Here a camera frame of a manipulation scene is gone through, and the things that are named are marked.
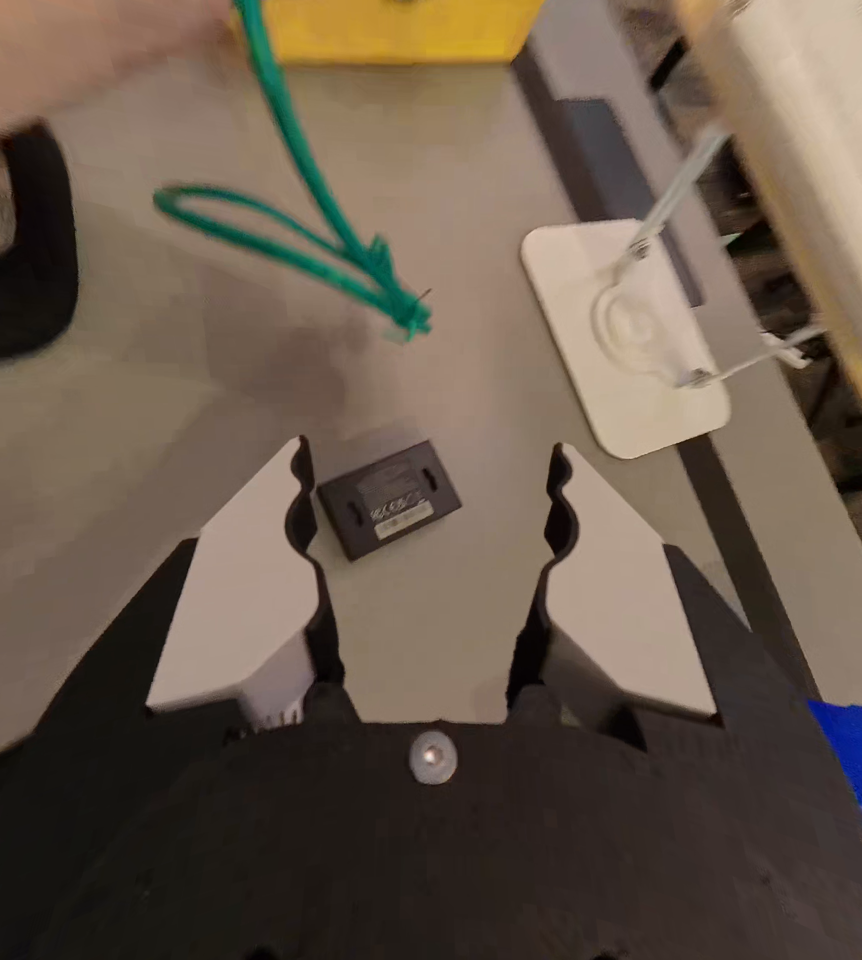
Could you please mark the black ethernet switch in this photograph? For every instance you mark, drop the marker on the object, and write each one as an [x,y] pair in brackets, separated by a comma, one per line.
[389,502]

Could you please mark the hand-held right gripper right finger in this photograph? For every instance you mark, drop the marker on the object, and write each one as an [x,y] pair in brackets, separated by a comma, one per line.
[618,607]

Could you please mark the person's left hand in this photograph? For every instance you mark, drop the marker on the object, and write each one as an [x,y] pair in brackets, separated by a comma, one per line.
[63,52]

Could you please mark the black wrist rest pad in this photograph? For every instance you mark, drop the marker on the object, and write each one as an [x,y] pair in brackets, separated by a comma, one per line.
[18,285]

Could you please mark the clear suction cup bracket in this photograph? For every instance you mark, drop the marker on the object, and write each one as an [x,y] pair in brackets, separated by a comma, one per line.
[637,330]

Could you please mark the white clip bar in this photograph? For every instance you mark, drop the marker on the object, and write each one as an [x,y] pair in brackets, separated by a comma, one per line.
[813,150]

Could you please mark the yellow plastic bin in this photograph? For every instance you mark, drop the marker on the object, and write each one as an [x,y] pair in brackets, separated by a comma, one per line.
[401,30]

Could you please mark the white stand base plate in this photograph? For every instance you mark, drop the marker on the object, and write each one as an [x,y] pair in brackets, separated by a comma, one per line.
[625,420]

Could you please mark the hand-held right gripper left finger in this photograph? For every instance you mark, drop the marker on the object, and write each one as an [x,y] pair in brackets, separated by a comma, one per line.
[243,600]

